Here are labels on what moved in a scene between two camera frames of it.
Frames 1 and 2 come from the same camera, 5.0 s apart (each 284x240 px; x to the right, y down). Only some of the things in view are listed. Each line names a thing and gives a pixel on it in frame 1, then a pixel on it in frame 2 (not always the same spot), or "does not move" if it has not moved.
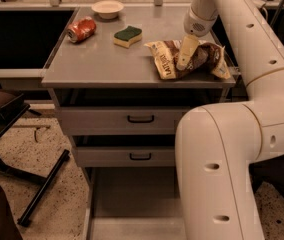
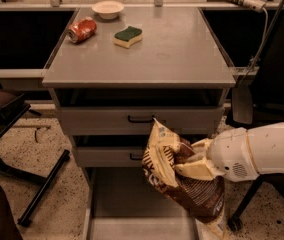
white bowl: x=107 y=9 does not move
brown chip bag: x=208 y=58 -> x=201 y=198
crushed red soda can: x=81 y=29 does not move
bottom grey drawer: x=134 y=203 does not move
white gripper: x=198 y=24 -> x=230 y=154
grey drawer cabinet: x=123 y=116 does not move
